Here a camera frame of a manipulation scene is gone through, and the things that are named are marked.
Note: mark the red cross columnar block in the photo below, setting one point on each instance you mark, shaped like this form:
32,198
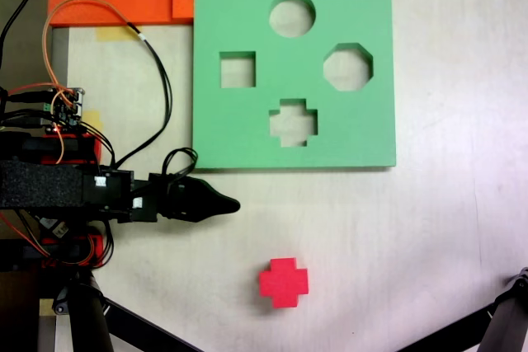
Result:
284,282

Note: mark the green shape hole board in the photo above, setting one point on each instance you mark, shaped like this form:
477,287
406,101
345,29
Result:
231,6

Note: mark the red base clamp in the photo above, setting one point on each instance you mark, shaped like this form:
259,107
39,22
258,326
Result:
88,150
97,245

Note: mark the yellow tape square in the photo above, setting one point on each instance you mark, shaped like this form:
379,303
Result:
94,119

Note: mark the black power circuit board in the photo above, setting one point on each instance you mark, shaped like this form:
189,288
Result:
53,226

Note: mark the thin black tripod leg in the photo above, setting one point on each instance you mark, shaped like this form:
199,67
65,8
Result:
462,327
136,327

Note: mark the thick black tripod leg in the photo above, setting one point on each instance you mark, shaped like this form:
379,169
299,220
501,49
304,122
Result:
88,323
509,319

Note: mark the yellow tape strip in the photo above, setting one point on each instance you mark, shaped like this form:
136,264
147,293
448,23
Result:
111,34

